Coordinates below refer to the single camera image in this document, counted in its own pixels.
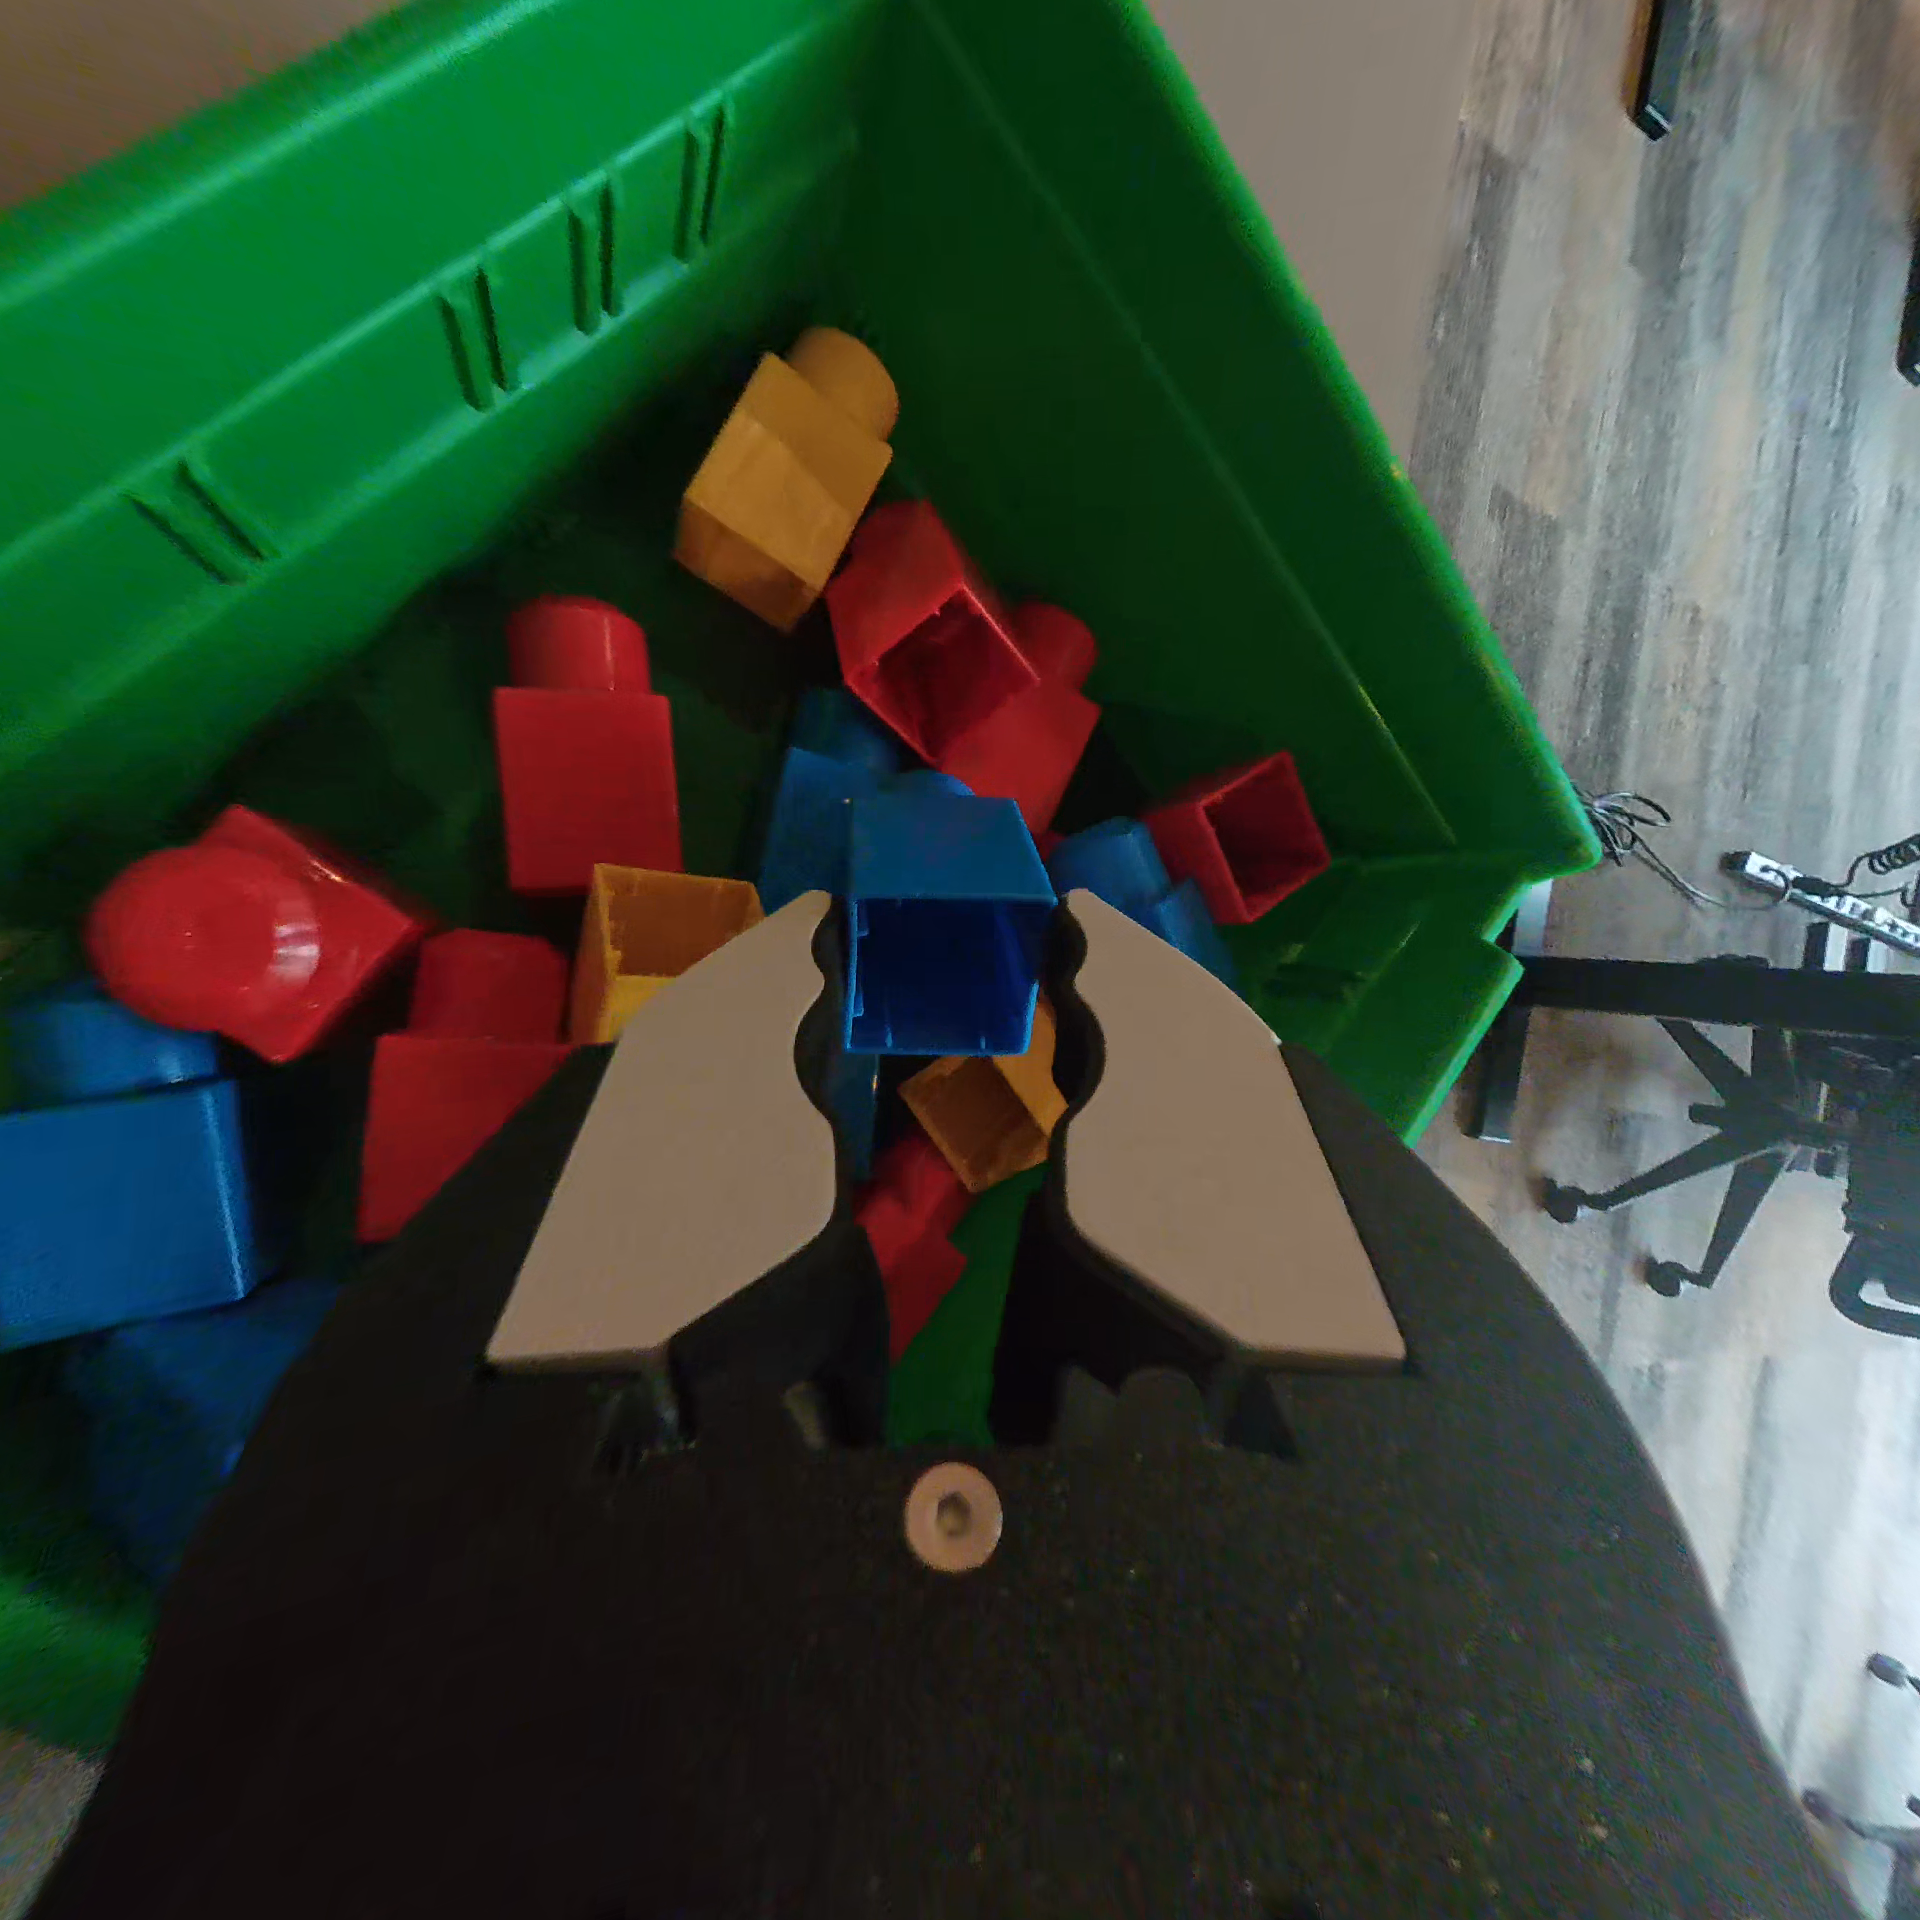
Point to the green plastic bin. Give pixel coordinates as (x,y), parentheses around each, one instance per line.
(1050,375)

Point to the pile of coloured toy blocks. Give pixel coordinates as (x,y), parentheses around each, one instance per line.
(587,781)

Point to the grey power strip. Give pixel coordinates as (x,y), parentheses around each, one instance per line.
(1531,915)

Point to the white power strip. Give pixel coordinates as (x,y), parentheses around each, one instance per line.
(1846,898)

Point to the blue toy block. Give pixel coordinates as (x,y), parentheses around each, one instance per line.
(938,857)

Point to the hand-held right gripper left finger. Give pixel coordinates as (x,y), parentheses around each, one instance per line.
(676,1185)

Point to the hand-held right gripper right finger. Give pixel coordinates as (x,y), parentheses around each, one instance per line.
(1230,1185)

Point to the black office chair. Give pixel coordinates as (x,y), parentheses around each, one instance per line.
(1770,1171)

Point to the black desk leg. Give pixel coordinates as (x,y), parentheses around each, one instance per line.
(1636,983)

